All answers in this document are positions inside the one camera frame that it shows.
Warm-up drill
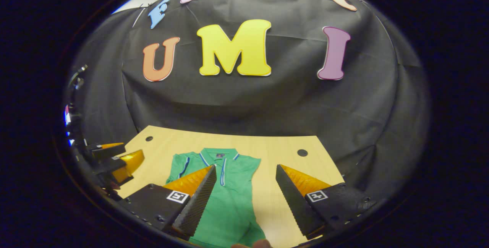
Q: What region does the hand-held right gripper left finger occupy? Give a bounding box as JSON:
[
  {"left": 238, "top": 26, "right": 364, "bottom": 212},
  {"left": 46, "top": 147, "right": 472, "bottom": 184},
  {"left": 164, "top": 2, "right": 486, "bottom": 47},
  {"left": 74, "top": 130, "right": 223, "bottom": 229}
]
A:
[{"left": 118, "top": 164, "right": 217, "bottom": 241}]

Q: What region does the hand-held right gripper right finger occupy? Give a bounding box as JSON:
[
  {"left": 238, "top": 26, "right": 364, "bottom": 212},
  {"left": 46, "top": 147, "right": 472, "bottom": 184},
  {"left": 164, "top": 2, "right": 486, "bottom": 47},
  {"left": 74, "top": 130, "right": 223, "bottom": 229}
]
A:
[{"left": 275, "top": 164, "right": 377, "bottom": 240}]

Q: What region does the green T-shirt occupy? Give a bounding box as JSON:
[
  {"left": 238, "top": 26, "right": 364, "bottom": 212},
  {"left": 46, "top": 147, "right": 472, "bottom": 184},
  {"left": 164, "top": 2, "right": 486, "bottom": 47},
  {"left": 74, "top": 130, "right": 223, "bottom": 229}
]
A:
[{"left": 165, "top": 148, "right": 268, "bottom": 248}]

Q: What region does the white printed banner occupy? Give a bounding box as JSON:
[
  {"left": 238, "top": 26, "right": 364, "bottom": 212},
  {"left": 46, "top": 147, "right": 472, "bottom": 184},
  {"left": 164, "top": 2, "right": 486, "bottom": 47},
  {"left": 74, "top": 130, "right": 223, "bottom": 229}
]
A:
[{"left": 64, "top": 105, "right": 73, "bottom": 147}]

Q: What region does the black tripod stand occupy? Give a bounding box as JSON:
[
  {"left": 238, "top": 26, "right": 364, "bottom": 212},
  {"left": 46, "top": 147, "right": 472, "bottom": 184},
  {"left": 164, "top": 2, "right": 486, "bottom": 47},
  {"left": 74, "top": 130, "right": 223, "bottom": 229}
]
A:
[{"left": 68, "top": 64, "right": 89, "bottom": 103}]

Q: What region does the black backdrop cloth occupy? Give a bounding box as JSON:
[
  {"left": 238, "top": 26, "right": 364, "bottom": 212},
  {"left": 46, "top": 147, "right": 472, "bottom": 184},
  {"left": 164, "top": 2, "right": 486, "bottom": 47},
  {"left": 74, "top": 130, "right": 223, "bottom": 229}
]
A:
[{"left": 67, "top": 0, "right": 432, "bottom": 203}]

